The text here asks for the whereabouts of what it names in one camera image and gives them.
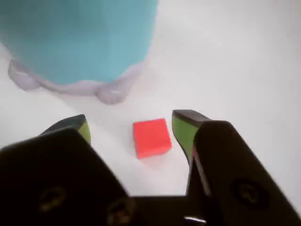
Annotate red cube block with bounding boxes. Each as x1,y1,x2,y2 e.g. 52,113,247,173
133,118,172,160

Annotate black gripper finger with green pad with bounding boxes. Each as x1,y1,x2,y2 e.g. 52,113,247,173
0,114,137,226
171,109,301,226

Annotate teal whale-shaped bin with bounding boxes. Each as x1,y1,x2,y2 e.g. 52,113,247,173
0,0,158,105

